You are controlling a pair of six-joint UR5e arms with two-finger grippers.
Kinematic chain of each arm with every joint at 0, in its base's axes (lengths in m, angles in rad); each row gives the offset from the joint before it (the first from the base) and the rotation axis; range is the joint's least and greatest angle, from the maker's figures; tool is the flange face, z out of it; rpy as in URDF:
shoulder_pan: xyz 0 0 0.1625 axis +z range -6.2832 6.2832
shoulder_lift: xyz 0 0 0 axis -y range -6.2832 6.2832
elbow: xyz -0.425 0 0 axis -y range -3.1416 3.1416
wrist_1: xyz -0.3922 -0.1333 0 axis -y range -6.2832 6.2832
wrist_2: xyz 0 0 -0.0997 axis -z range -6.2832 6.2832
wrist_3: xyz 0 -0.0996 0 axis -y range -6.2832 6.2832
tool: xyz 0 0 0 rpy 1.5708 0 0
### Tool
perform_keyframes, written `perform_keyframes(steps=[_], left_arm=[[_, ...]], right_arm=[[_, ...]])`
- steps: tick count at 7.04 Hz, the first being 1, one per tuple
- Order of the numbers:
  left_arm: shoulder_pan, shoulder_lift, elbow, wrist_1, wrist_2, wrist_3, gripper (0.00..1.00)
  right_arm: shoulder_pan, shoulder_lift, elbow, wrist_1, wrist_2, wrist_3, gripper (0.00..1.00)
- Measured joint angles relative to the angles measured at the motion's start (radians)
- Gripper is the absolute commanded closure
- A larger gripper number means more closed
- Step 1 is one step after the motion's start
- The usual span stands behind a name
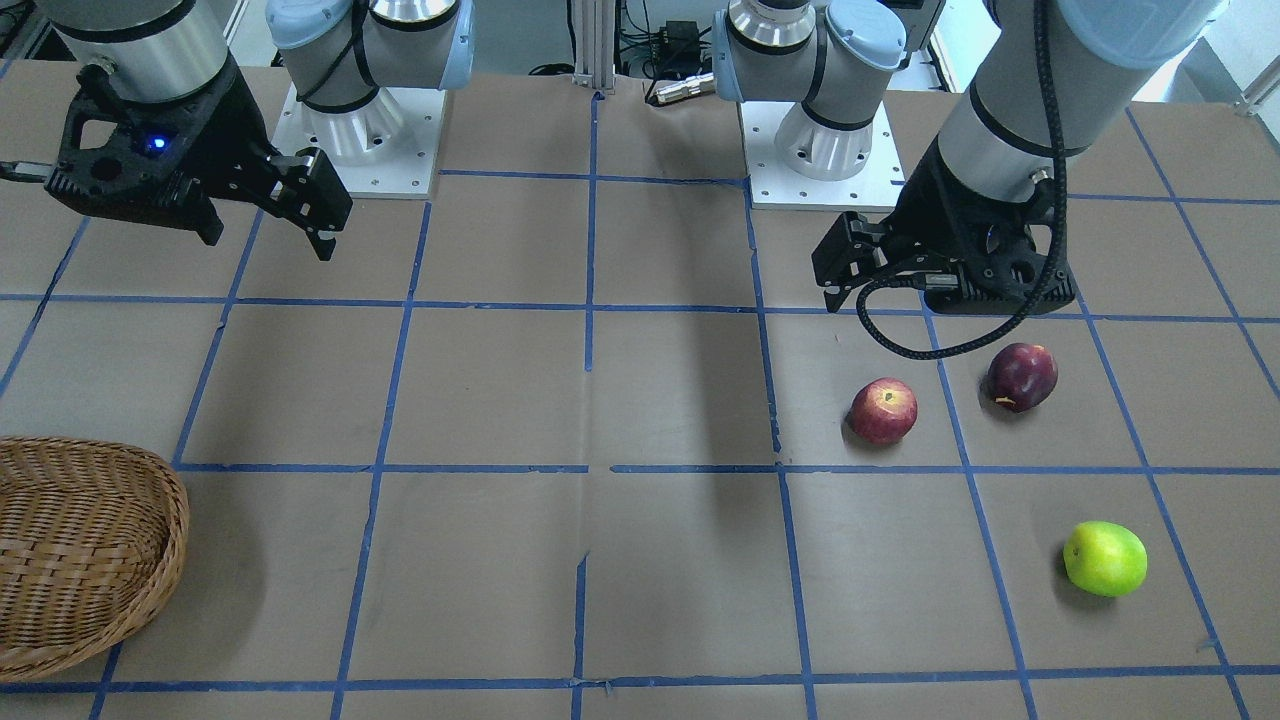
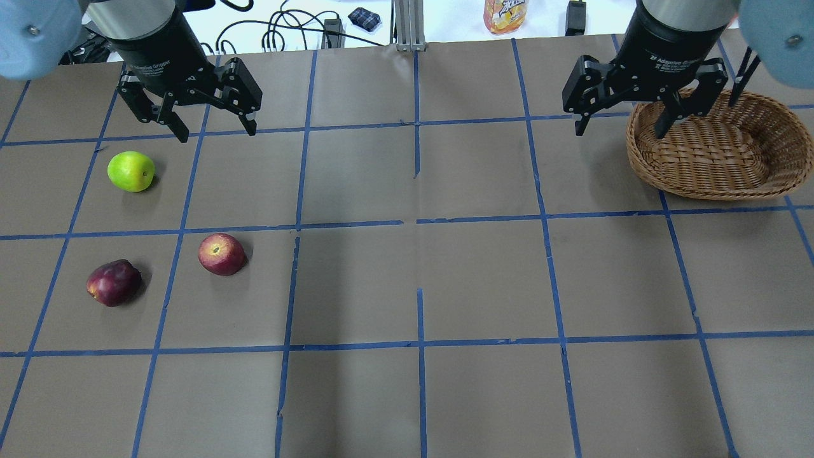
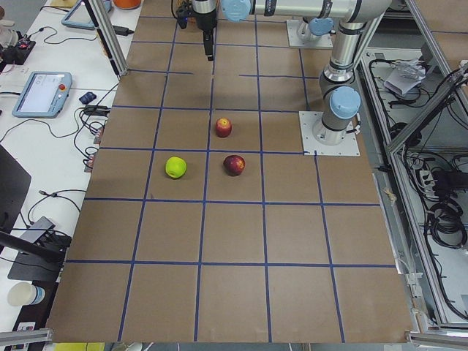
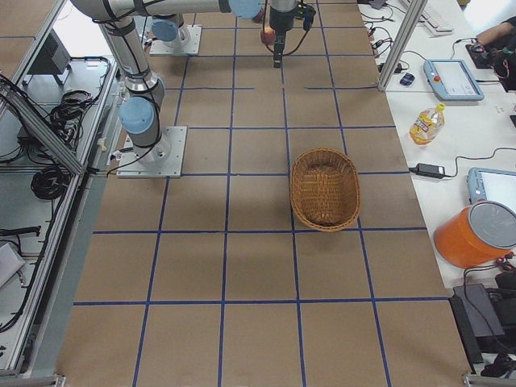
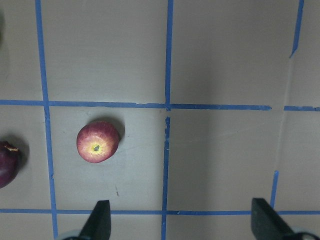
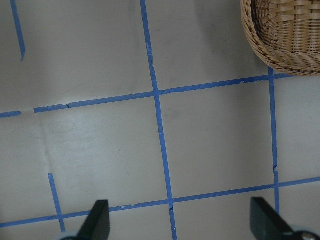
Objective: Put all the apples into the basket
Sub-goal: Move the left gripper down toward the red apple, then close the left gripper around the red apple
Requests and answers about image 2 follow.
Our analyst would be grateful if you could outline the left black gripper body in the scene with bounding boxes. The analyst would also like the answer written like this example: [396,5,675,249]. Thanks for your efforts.
[110,11,216,104]

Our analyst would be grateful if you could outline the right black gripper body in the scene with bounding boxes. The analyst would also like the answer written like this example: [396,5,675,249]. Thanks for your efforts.
[612,11,725,101]

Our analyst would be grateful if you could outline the green apple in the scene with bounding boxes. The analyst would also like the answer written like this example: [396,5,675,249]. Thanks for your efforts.
[107,151,155,193]

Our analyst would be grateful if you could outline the red yellow apple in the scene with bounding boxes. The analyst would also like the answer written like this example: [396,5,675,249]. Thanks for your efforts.
[197,233,248,276]

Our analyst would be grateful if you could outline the dark red apple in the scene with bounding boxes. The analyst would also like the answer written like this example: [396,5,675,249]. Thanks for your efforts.
[85,259,142,307]

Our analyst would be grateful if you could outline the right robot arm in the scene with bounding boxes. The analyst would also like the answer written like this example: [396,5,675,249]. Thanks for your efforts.
[562,1,813,138]

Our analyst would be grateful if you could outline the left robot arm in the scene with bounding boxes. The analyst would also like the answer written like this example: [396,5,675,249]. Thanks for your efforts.
[1,1,263,142]

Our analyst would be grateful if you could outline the wicker basket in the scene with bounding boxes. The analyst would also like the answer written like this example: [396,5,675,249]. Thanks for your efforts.
[626,90,813,201]

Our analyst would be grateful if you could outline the black adapter right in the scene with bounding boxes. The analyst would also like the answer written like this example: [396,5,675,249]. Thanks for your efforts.
[564,1,587,36]

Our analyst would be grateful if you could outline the black power adapter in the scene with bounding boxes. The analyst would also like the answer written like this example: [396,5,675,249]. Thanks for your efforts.
[320,18,344,49]

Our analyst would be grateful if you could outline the orange juice bottle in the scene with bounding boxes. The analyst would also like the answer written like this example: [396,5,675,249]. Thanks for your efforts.
[483,0,528,35]

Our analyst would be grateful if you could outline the dark blue pouch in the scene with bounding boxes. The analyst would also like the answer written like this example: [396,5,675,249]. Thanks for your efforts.
[348,8,382,32]

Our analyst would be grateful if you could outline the black cable bundle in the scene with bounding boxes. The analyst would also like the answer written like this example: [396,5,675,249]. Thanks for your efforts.
[201,0,389,55]

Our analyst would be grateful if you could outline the aluminium frame post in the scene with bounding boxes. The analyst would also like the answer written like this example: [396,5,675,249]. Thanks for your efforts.
[390,0,427,52]

